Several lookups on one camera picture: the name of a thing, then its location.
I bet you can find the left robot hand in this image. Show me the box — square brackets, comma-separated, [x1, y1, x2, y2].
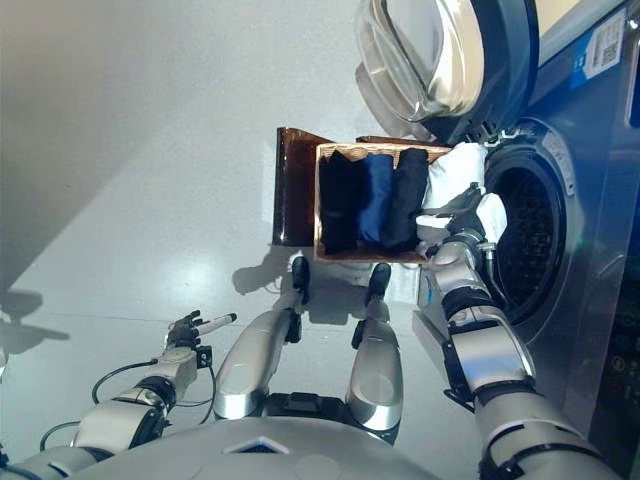
[167, 309, 239, 351]

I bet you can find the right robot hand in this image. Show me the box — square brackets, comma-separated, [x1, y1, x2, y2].
[416, 182, 490, 242]

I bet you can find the white cloth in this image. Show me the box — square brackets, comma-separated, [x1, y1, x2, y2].
[414, 142, 509, 246]

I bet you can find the black cloth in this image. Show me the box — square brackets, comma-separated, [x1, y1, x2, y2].
[318, 149, 366, 254]
[382, 147, 430, 251]

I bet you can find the grey front-load washing machine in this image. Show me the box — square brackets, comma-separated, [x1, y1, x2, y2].
[479, 0, 640, 480]

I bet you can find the round glass washing machine door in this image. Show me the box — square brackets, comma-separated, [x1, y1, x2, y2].
[354, 0, 541, 146]

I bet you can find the left silver robot leg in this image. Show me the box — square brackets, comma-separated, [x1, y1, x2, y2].
[212, 254, 311, 421]

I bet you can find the silver robot leg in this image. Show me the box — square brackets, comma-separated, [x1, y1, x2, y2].
[344, 262, 404, 446]
[212, 254, 311, 421]

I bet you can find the blue folded cloth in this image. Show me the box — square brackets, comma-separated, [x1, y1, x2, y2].
[355, 153, 394, 244]

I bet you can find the wicker laundry basket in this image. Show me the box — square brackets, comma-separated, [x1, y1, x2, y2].
[313, 142, 454, 264]

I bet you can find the silver robot torso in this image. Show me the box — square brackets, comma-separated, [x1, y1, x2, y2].
[14, 392, 481, 480]

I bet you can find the right silver robot leg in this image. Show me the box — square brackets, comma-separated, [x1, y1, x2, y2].
[344, 262, 404, 446]

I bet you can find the brown glossy side table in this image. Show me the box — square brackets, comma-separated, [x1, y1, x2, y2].
[272, 127, 451, 249]

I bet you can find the blue white QR code sticker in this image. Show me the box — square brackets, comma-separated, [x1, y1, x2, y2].
[574, 9, 629, 81]

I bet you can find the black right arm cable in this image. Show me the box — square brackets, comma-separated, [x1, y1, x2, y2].
[478, 242, 507, 304]

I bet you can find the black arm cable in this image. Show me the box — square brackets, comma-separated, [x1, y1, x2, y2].
[91, 358, 217, 426]
[478, 242, 507, 304]

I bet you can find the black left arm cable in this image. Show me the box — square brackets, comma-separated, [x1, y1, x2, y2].
[91, 358, 217, 426]

